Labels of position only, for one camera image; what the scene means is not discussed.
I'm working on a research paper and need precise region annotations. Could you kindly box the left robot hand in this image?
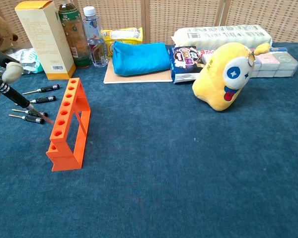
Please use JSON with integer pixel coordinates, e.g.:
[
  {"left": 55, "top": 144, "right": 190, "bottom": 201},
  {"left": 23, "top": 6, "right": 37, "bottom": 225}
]
[{"left": 0, "top": 47, "right": 24, "bottom": 100}]

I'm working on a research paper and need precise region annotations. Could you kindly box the black screwdriver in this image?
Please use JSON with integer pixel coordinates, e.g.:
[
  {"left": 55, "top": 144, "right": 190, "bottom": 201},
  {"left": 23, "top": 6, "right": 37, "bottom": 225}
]
[
  {"left": 22, "top": 84, "right": 60, "bottom": 96},
  {"left": 0, "top": 79, "right": 55, "bottom": 124},
  {"left": 11, "top": 108, "right": 48, "bottom": 118},
  {"left": 8, "top": 114, "right": 45, "bottom": 124},
  {"left": 29, "top": 95, "right": 57, "bottom": 105}
]

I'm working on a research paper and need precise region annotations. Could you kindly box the orange tool rack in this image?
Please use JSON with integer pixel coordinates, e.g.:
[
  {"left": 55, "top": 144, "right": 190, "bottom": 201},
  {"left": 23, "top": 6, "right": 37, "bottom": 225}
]
[{"left": 46, "top": 77, "right": 91, "bottom": 173}]

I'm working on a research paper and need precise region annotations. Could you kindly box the wet wipes pack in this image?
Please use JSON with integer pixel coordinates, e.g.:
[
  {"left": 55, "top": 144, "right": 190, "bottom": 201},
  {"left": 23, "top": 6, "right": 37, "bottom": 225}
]
[{"left": 0, "top": 48, "right": 44, "bottom": 75}]

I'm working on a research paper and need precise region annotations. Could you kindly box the brown capybara plush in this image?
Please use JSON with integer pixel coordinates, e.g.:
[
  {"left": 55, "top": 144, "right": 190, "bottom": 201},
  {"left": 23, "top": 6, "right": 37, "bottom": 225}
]
[{"left": 0, "top": 12, "right": 18, "bottom": 57}]

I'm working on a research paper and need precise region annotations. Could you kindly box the tall yellow cardboard box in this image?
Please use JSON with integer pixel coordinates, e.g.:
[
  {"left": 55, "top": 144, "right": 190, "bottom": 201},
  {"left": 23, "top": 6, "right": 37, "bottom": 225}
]
[{"left": 14, "top": 0, "right": 76, "bottom": 80}]

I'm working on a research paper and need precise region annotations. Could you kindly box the green tea bottle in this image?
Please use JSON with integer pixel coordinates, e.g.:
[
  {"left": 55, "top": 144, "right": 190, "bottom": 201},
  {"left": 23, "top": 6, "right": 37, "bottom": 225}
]
[{"left": 58, "top": 0, "right": 92, "bottom": 69}]

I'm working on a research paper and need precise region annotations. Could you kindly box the clear water bottle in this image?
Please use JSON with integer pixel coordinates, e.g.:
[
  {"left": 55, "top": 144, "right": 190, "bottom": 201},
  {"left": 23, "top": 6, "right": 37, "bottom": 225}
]
[{"left": 82, "top": 6, "right": 109, "bottom": 67}]

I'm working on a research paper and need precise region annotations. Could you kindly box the yellow snack bag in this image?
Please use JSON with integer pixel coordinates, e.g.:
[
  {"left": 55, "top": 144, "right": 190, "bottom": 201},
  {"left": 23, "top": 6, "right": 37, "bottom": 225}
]
[{"left": 103, "top": 27, "right": 144, "bottom": 58}]

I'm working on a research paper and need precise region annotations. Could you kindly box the beige flat board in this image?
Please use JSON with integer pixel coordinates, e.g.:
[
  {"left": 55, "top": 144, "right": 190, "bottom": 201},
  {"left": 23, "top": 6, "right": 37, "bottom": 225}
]
[{"left": 103, "top": 58, "right": 173, "bottom": 84}]

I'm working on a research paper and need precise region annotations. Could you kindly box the blue cloth pouch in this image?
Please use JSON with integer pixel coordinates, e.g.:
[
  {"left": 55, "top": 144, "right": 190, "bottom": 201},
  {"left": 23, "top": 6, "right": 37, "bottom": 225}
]
[{"left": 112, "top": 41, "right": 171, "bottom": 76}]

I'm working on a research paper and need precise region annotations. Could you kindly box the dark snack bag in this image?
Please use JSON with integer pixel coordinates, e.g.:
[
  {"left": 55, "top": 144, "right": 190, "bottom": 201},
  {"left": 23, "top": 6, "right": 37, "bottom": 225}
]
[{"left": 168, "top": 46, "right": 205, "bottom": 84}]

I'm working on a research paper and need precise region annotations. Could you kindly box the blue carpet table cover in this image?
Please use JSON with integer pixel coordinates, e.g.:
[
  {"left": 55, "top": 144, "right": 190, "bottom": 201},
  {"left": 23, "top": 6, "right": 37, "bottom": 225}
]
[{"left": 0, "top": 42, "right": 298, "bottom": 238}]

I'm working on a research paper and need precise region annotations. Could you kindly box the rattan folding screen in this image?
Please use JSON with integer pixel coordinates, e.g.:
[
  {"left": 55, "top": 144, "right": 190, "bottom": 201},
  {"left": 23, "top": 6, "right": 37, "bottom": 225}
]
[{"left": 0, "top": 0, "right": 298, "bottom": 49}]

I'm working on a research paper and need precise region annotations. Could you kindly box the plastic food wrap box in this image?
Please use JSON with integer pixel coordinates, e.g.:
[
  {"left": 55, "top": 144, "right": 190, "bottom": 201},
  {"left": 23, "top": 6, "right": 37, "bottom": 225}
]
[{"left": 198, "top": 47, "right": 289, "bottom": 63}]

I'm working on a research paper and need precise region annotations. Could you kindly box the yellow plush toy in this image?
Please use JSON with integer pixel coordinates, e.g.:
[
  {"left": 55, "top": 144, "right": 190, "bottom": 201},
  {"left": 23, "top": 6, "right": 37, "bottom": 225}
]
[{"left": 192, "top": 42, "right": 271, "bottom": 112}]

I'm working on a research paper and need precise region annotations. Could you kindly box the white toilet paper pack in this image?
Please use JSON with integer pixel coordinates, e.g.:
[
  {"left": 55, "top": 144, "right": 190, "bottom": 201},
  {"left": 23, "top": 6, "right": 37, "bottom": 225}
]
[{"left": 171, "top": 24, "right": 273, "bottom": 52}]

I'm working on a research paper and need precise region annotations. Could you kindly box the pastel tissue packs bundle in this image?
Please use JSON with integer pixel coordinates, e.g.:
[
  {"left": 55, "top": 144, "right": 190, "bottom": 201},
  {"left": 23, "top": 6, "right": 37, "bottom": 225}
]
[{"left": 248, "top": 52, "right": 298, "bottom": 79}]

